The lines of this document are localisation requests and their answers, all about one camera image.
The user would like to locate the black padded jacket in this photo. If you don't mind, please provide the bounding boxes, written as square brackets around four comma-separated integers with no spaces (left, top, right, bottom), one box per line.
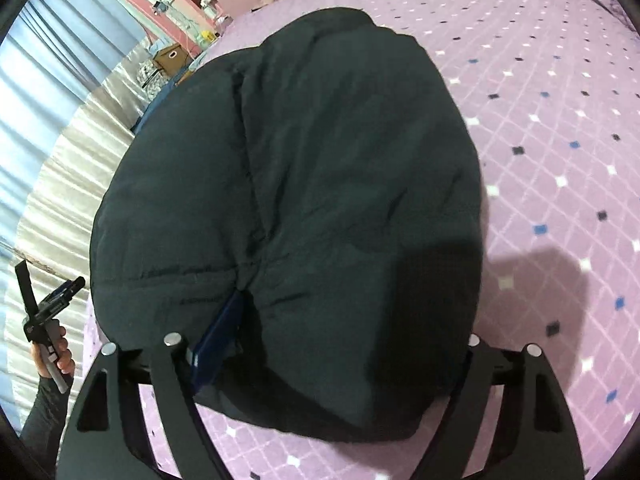
[90,6,483,443]

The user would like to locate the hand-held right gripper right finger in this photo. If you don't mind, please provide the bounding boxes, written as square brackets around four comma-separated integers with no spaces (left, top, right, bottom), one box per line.
[410,334,586,480]

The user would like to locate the blue curtain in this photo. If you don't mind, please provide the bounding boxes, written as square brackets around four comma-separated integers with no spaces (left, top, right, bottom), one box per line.
[0,0,151,246]

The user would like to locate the cardboard box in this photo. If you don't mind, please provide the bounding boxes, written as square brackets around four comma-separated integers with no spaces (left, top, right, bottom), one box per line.
[152,42,188,74]

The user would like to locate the blue jeans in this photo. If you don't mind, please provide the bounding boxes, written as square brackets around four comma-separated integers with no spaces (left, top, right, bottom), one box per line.
[131,57,206,136]

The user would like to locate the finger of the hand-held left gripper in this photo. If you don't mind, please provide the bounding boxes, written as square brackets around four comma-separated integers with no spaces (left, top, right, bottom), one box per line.
[42,276,87,308]

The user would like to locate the purple diamond-print bed sheet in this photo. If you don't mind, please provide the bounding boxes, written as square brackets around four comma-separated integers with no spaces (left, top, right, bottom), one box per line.
[60,0,640,480]

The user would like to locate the silver satin curtain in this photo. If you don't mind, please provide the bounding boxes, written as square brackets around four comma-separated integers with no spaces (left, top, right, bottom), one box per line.
[0,57,173,411]

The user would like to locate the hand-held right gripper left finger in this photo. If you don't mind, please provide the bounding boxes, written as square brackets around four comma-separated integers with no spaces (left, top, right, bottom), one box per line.
[56,292,246,480]

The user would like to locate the person's left hand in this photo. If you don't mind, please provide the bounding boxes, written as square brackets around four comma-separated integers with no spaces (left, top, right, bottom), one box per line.
[30,324,76,380]

